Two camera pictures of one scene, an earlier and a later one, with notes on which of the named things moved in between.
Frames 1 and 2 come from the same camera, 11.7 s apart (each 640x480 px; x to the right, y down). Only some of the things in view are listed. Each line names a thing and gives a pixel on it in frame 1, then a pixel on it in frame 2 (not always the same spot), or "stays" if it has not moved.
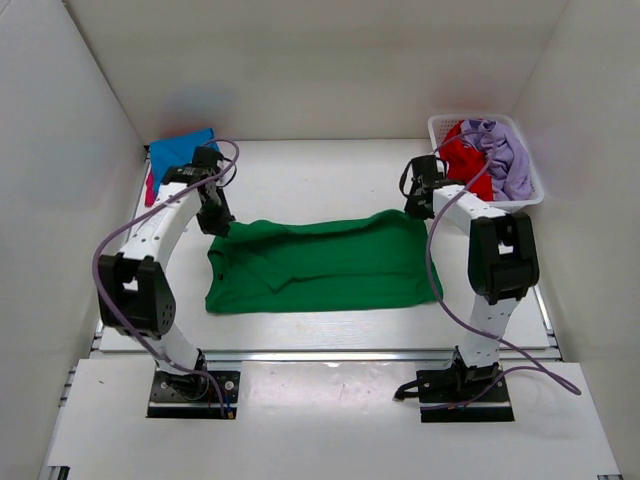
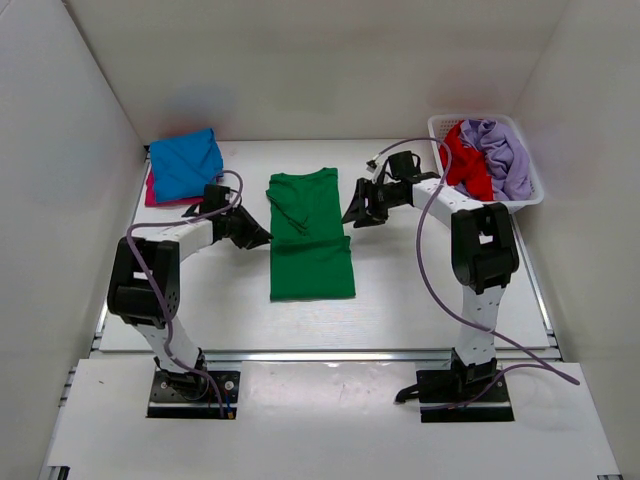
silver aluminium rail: (391, 356) stays
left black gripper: (217, 224) → (254, 234)
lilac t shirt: (506, 157) stays
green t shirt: (380, 259) → (310, 254)
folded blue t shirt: (177, 150) stays
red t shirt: (466, 163) stays
